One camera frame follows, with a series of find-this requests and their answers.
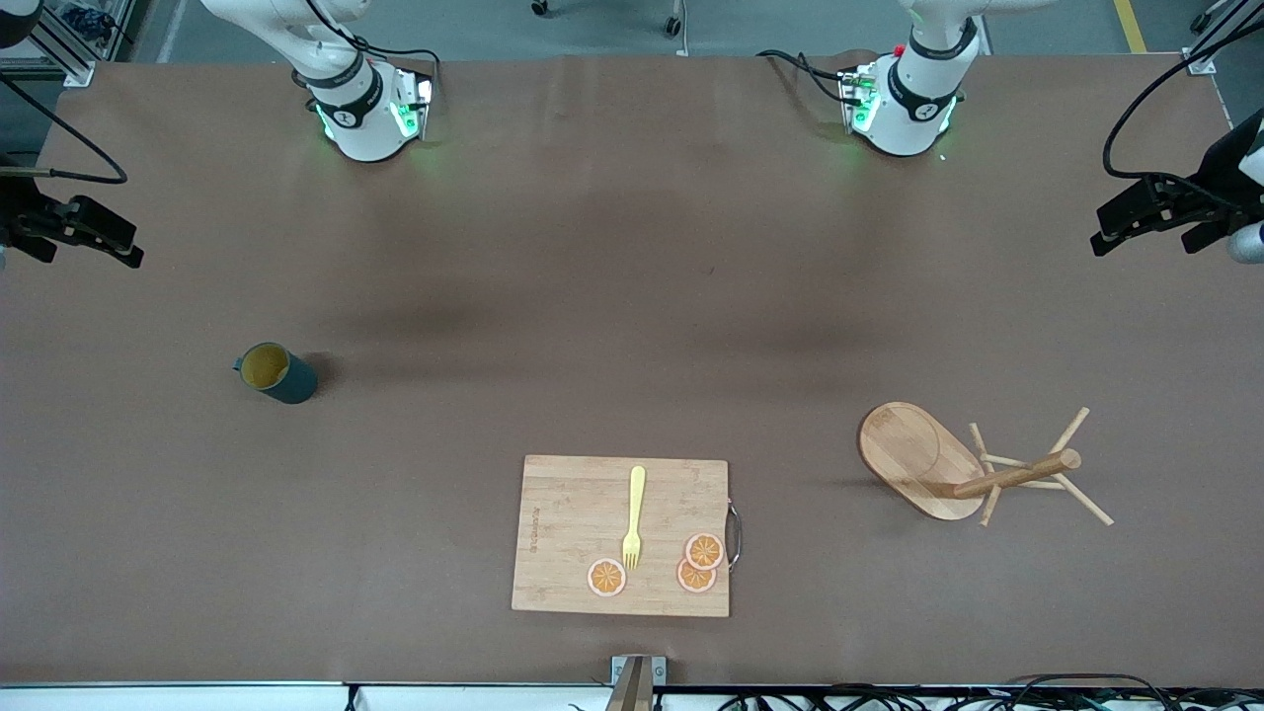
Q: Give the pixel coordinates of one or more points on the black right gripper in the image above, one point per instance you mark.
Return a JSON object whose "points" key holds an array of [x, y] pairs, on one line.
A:
{"points": [[22, 216]]}

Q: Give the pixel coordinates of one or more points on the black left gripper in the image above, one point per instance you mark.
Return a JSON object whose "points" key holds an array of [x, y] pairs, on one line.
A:
{"points": [[1203, 195]]}

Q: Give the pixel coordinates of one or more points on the dark green mug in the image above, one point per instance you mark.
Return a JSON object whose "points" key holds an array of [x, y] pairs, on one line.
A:
{"points": [[291, 380]]}

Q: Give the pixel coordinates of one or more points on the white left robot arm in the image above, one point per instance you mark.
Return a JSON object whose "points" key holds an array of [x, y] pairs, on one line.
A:
{"points": [[904, 123]]}

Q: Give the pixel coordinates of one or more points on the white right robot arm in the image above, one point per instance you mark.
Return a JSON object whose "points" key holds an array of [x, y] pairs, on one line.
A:
{"points": [[360, 128]]}

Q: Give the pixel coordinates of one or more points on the wooden mug tree rack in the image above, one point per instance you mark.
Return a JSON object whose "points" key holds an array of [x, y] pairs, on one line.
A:
{"points": [[908, 449]]}

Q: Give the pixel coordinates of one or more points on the bamboo cutting board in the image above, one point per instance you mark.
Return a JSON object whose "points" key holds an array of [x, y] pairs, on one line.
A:
{"points": [[573, 513]]}

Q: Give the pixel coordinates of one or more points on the orange slice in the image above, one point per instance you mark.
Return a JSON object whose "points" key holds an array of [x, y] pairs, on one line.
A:
{"points": [[691, 579], [606, 578], [705, 550]]}

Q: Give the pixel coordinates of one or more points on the yellow plastic fork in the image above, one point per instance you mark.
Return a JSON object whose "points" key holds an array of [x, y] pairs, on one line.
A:
{"points": [[637, 494]]}

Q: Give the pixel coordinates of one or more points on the aluminium frame post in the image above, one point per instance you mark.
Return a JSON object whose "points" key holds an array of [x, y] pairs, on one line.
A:
{"points": [[1210, 54], [77, 71]]}

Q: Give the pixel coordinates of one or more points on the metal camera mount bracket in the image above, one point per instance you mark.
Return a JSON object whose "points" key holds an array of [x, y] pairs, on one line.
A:
{"points": [[632, 686]]}

